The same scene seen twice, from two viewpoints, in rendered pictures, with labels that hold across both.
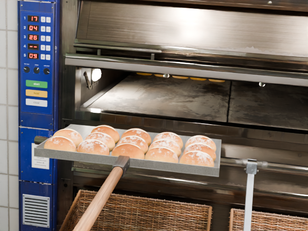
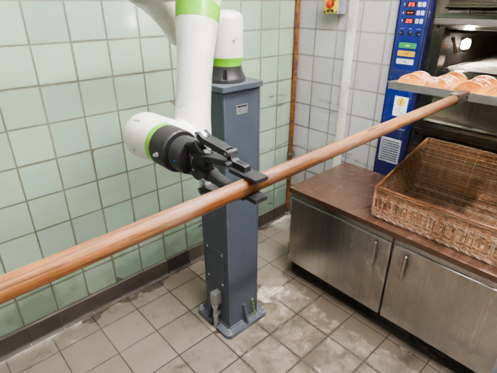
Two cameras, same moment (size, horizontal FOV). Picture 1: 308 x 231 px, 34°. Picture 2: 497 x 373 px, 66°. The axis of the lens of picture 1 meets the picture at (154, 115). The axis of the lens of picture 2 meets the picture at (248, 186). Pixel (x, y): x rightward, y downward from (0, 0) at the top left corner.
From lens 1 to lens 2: 0.28 m
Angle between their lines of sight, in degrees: 38
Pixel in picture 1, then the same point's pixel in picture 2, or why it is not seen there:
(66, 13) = not seen: outside the picture
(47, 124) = not seen: hidden behind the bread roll
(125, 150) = (467, 86)
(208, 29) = not seen: outside the picture
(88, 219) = (410, 115)
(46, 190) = (400, 135)
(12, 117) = (383, 74)
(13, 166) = (379, 114)
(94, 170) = (443, 122)
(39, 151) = (392, 84)
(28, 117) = (396, 73)
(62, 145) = (411, 80)
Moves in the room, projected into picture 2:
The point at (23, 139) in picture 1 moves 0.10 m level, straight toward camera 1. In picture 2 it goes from (389, 92) to (387, 95)
